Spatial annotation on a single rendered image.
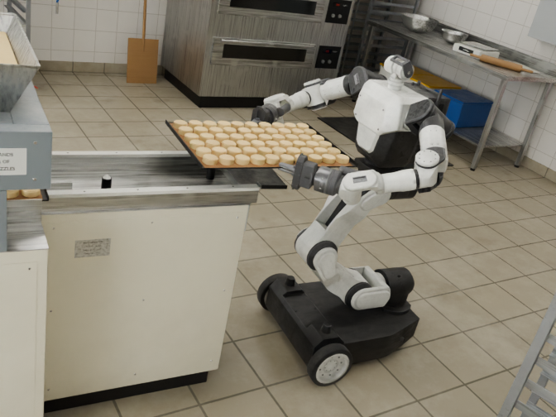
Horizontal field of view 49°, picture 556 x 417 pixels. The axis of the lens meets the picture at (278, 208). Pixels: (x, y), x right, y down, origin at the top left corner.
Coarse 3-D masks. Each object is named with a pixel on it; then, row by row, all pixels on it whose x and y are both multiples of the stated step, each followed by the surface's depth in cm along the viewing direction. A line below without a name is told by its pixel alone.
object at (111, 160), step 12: (60, 156) 207; (72, 156) 209; (84, 156) 211; (96, 156) 212; (108, 156) 214; (120, 156) 216; (132, 156) 218; (144, 156) 220; (156, 156) 223; (168, 156) 225; (180, 156) 227; (60, 168) 209; (72, 168) 211; (84, 168) 213; (96, 168) 215; (108, 168) 217; (120, 168) 219; (132, 168) 221; (144, 168) 223; (156, 168) 225; (168, 168) 227; (180, 168) 230
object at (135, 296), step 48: (48, 240) 186; (96, 240) 194; (144, 240) 202; (192, 240) 210; (240, 240) 220; (48, 288) 194; (96, 288) 202; (144, 288) 211; (192, 288) 220; (48, 336) 203; (96, 336) 212; (144, 336) 221; (192, 336) 232; (48, 384) 213; (96, 384) 222; (144, 384) 237; (192, 384) 249
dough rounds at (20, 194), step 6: (12, 192) 174; (18, 192) 176; (24, 192) 176; (30, 192) 176; (36, 192) 177; (12, 198) 174; (18, 198) 175; (24, 198) 176; (30, 198) 176; (36, 198) 177
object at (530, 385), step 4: (528, 380) 193; (528, 384) 193; (532, 384) 192; (536, 384) 191; (528, 388) 193; (532, 388) 192; (536, 388) 191; (540, 388) 190; (536, 392) 192; (540, 392) 191; (544, 392) 190; (548, 392) 189; (544, 396) 190; (548, 396) 189; (552, 396) 188; (548, 400) 190; (552, 400) 189
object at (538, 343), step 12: (552, 300) 179; (552, 312) 180; (540, 324) 183; (552, 324) 181; (540, 336) 184; (540, 348) 185; (528, 360) 188; (528, 372) 189; (516, 384) 192; (516, 396) 193; (504, 408) 197
